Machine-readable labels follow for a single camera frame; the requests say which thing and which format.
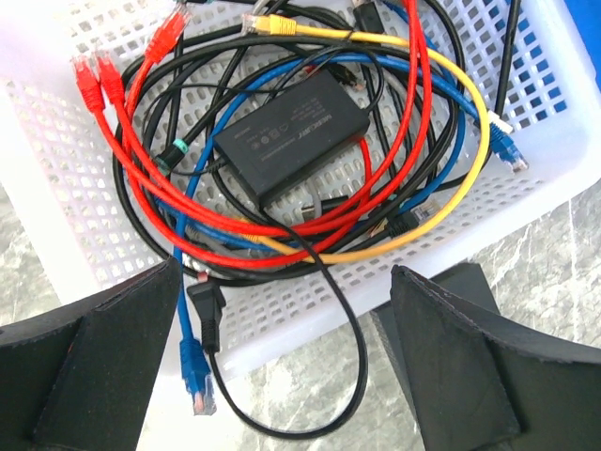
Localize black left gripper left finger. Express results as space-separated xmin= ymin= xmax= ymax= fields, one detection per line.
xmin=1 ymin=258 xmax=181 ymax=450

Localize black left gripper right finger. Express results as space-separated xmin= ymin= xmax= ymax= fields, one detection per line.
xmin=391 ymin=266 xmax=600 ymax=450

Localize black power cable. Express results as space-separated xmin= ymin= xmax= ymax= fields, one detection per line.
xmin=185 ymin=74 xmax=391 ymax=439

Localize black power adapter brick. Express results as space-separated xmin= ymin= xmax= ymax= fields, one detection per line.
xmin=213 ymin=72 xmax=370 ymax=207

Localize red ethernet cable top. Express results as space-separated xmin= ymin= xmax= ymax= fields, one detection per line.
xmin=124 ymin=0 xmax=433 ymax=239

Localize yellow ethernet cable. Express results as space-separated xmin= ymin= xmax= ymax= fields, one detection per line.
xmin=241 ymin=12 xmax=492 ymax=264

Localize white plastic basket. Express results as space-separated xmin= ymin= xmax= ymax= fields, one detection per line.
xmin=1 ymin=1 xmax=600 ymax=378

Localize blue plastic bin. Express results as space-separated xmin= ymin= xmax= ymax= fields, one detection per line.
xmin=564 ymin=0 xmax=601 ymax=46

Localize blue cable in basket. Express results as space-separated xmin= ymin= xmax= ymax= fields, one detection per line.
xmin=173 ymin=0 xmax=530 ymax=417

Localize black cables in basket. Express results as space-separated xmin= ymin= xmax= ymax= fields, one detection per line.
xmin=111 ymin=0 xmax=522 ymax=288

